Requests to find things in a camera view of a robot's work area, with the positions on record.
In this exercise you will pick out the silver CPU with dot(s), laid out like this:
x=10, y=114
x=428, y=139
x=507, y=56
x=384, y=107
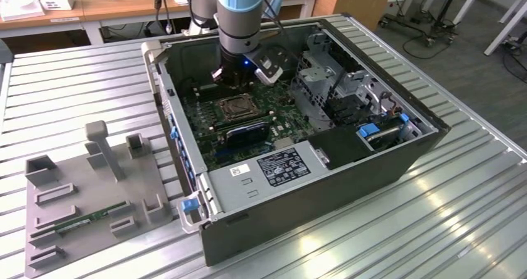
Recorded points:
x=240, y=105

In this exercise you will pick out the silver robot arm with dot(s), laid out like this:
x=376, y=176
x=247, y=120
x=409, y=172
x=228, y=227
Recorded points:
x=239, y=23

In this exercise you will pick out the CPU socket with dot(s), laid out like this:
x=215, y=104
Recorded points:
x=229, y=116

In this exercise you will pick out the metal drive cage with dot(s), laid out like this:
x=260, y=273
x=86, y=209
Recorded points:
x=312, y=78

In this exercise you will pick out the green motherboard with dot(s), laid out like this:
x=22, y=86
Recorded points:
x=288, y=118

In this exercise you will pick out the black graphics card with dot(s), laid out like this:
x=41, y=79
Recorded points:
x=247, y=135

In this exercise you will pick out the blue disk carrier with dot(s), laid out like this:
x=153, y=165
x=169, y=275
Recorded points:
x=367, y=131

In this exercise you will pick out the wooden cabinet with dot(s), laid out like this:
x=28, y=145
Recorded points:
x=357, y=1

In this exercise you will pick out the grey power supply unit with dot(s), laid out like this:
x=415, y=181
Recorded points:
x=239, y=189

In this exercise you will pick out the small blue clip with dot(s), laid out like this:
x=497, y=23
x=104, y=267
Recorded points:
x=403, y=117

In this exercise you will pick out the blue case latch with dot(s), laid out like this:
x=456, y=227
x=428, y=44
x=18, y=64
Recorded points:
x=186, y=205

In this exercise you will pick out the black open PC case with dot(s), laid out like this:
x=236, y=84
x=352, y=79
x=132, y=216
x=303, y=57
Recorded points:
x=308, y=217

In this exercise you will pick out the black wheeled stand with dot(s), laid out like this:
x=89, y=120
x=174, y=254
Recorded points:
x=436, y=32

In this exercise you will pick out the grey parts rack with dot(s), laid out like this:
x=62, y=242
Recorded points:
x=94, y=192

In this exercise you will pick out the flat white box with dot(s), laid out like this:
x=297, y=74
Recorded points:
x=24, y=12

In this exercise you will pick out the green RAM stick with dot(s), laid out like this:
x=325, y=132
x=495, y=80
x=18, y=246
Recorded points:
x=88, y=216

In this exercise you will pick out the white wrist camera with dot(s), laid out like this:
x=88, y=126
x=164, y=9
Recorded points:
x=269, y=66

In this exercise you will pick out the wooden desk white frame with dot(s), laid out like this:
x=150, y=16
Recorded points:
x=122, y=7

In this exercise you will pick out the white table frame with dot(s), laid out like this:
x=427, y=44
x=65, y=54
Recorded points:
x=505, y=29
x=468, y=1

